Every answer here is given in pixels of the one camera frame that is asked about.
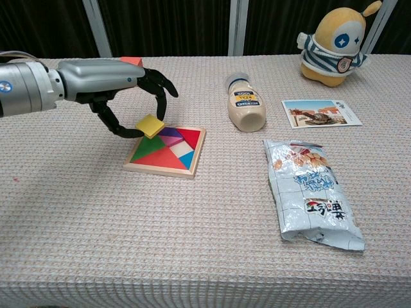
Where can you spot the small red triangle tangram piece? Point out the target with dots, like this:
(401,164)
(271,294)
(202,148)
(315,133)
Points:
(191,136)

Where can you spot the yellow plush toy striped shirt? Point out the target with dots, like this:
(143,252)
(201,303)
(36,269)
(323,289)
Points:
(334,48)

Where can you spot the wooden tangram puzzle tray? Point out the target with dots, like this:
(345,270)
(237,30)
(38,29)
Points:
(160,170)

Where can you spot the large red triangle tangram piece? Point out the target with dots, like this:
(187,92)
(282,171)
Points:
(160,159)

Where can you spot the mayonnaise squeeze bottle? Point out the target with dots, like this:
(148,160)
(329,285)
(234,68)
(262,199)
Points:
(245,106)

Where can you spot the blue triangle puzzle piece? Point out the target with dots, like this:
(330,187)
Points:
(189,159)

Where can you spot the picture postcard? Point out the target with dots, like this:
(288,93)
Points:
(321,114)

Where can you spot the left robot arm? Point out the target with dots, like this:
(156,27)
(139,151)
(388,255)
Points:
(25,88)

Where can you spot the purple tangram piece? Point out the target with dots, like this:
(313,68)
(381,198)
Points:
(169,132)

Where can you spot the small yellow cube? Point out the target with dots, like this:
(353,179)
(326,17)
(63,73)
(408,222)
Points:
(150,125)

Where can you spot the beige woven tablecloth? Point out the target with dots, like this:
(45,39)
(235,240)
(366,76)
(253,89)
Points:
(128,224)

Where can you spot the orange cube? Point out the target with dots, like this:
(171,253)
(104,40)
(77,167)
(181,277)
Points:
(133,61)

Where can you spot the white snack bag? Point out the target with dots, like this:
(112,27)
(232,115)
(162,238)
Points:
(311,192)

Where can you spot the grey metal frame pole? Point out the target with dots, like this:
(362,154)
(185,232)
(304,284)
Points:
(98,29)
(237,27)
(380,25)

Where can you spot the pink tangram piece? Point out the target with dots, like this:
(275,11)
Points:
(175,140)

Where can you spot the green triangle tangram piece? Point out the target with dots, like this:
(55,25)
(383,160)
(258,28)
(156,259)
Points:
(147,149)

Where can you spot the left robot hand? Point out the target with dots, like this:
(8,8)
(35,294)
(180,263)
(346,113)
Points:
(96,78)

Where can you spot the black pleated curtain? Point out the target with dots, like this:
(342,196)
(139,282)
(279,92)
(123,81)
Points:
(41,25)
(167,27)
(276,25)
(401,29)

